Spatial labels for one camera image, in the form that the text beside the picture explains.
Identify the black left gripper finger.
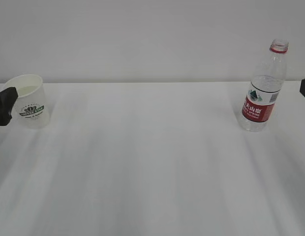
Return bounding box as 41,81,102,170
0,87,18,126

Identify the white paper coffee cup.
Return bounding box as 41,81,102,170
3,74,50,129

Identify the clear plastic water bottle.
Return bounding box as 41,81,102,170
239,39,289,132

